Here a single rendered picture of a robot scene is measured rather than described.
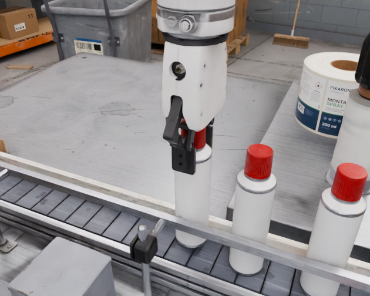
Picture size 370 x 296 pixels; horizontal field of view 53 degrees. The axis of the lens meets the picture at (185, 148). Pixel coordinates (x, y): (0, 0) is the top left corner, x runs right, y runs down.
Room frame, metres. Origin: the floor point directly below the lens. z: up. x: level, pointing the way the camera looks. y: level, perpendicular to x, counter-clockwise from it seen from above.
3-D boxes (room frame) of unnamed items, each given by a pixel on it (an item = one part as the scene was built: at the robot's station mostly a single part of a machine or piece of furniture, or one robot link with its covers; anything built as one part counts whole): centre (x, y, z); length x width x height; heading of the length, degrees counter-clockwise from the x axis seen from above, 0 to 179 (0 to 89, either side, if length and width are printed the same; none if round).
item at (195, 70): (0.42, -0.01, 1.17); 0.10 x 0.07 x 0.11; 156
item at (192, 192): (0.42, -0.01, 1.00); 0.05 x 0.05 x 0.20
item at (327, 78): (0.85, -0.39, 0.95); 0.20 x 0.20 x 0.14
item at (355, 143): (0.58, -0.33, 1.03); 0.09 x 0.09 x 0.30
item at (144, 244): (0.36, 0.05, 0.91); 0.07 x 0.03 x 0.16; 156
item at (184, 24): (0.42, -0.01, 1.23); 0.09 x 0.08 x 0.03; 156
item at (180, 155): (0.38, 0.01, 1.08); 0.03 x 0.03 x 0.07; 66
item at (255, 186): (0.38, -0.09, 0.98); 0.05 x 0.05 x 0.20
